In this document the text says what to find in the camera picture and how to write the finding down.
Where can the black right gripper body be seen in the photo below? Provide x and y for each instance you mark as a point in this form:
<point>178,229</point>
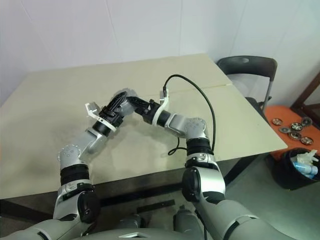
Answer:
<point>150,111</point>

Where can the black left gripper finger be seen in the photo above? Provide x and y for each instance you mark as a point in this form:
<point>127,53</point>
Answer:
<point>118,101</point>
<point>123,105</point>

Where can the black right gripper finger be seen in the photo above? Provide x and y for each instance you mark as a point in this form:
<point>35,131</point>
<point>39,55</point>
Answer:
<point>137,99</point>
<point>136,107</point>

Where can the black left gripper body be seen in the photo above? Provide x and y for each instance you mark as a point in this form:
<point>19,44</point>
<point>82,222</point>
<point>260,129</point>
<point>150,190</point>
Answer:
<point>111,116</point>

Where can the round motor housing with rotor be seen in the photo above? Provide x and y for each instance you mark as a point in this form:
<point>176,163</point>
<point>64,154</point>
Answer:
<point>128,110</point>

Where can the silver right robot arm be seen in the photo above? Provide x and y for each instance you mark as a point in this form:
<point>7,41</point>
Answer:
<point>197,127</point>

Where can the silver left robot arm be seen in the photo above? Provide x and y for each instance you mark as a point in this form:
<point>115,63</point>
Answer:
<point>72,155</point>

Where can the small spoked rotor disc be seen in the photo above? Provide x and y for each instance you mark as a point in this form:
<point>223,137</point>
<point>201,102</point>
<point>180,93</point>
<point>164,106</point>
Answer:
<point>296,126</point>
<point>284,130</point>
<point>306,140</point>
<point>307,121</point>
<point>295,135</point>
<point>277,122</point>

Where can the black flat floor strip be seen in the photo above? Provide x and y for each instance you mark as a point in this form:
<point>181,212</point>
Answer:
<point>155,206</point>

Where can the dark rounded grey shape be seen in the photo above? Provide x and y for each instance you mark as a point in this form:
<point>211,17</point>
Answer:
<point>186,220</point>
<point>132,221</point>

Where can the black folding chair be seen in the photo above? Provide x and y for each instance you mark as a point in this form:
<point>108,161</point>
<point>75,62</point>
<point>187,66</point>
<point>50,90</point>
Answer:
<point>247,63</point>

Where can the orange stool seat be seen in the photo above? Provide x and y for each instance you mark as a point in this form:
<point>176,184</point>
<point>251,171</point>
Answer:
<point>272,111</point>

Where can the grey robot torso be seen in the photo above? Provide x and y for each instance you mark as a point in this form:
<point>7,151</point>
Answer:
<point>150,236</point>

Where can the black trash bin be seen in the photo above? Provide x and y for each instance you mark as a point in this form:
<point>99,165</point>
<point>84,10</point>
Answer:
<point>282,175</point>

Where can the white crumpled trash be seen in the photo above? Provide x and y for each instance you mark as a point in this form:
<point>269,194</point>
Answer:
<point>306,157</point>

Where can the blue and white bottle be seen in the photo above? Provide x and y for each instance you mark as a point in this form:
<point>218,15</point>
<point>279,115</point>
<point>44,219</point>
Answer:
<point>303,168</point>

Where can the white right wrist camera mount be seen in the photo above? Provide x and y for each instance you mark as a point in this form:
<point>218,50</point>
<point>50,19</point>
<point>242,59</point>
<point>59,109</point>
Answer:
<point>162,105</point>

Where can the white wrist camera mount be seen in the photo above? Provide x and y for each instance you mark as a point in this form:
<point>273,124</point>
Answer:
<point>92,107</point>
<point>162,105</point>

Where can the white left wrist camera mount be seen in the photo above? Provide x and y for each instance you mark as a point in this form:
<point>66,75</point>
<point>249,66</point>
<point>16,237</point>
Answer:
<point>92,107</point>

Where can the black table frame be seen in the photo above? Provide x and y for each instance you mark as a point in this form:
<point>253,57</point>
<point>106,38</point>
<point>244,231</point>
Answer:
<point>140,190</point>

